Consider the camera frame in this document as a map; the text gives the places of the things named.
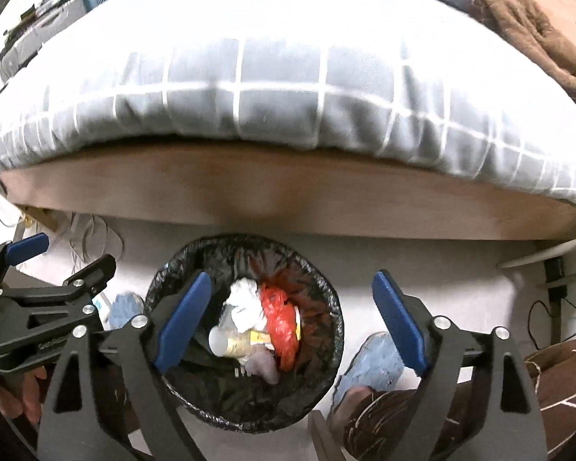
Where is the small pink-white wrapper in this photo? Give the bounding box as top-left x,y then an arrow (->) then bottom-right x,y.
244,345 -> 280,386

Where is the white tissue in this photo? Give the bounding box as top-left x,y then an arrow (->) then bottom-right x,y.
218,278 -> 267,333

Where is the brown fleece jacket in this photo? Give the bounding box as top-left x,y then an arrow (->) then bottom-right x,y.
468,0 -> 576,103

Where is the red plastic bag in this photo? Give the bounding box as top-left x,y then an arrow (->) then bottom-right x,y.
259,284 -> 300,373

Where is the grey checked bed sheet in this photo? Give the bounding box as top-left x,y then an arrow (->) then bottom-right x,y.
0,0 -> 576,204

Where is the blue slipper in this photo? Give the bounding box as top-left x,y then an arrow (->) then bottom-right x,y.
332,332 -> 405,409
108,292 -> 144,330

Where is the yellow paper noodle cup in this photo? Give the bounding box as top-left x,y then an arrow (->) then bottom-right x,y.
208,326 -> 259,359

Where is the clutter on suitcases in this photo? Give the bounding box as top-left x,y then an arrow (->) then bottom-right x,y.
1,0 -> 70,52

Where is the grey suitcase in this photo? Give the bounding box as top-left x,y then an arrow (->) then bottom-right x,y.
0,0 -> 87,82

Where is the left hand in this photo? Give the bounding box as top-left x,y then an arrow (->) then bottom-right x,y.
0,366 -> 48,425

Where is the wooden bed frame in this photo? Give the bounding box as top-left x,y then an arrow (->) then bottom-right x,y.
0,141 -> 576,240

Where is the brown patterned rug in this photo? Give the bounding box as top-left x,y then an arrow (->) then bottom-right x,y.
329,332 -> 576,460

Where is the black-lined trash bin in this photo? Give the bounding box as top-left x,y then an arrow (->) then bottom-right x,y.
145,234 -> 344,434

